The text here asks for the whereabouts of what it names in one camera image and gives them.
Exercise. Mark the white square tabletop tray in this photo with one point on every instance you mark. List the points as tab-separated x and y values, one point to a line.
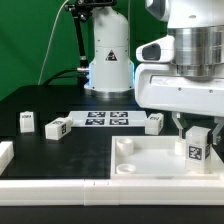
154	157

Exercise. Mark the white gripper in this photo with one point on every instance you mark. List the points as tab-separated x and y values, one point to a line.
159	86

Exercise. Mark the white marker base plate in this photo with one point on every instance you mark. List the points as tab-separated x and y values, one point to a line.
108	118

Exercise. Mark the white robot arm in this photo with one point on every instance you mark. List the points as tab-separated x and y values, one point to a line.
183	71

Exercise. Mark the white U-shaped fence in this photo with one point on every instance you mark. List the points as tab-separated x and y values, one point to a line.
112	192

